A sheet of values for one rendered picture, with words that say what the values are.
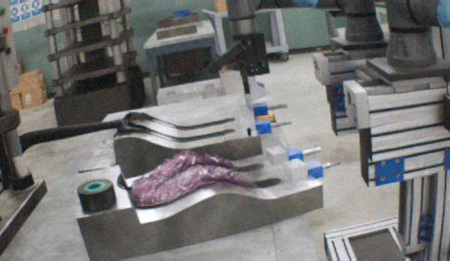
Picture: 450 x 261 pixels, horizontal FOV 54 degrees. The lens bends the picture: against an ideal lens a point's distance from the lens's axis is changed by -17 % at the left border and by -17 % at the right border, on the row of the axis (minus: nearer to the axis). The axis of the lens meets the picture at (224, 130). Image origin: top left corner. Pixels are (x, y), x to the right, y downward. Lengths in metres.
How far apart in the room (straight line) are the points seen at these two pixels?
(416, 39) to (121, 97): 4.36
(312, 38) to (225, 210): 7.12
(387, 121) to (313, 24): 6.83
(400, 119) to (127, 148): 0.70
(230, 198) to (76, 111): 4.53
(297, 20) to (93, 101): 3.81
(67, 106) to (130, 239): 4.52
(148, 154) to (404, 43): 0.72
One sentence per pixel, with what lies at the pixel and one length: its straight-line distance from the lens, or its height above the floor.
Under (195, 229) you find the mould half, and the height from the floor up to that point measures 0.83.
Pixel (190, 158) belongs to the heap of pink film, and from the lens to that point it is 1.13.
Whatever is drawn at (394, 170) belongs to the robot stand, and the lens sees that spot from 1.32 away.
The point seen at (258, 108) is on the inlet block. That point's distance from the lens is 1.44.
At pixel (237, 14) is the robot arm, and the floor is 1.19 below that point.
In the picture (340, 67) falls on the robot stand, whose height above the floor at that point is 0.96.
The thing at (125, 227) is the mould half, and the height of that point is 0.87.
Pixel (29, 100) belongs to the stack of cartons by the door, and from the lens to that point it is 8.03.
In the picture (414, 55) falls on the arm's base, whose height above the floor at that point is 1.07.
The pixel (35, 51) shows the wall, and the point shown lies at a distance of 8.28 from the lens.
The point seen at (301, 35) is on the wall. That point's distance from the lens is 7.99.
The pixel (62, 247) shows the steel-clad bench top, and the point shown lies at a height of 0.80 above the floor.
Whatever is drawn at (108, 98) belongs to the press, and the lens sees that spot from 5.34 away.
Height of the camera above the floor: 1.28
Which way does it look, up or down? 16 degrees down
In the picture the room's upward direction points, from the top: 9 degrees counter-clockwise
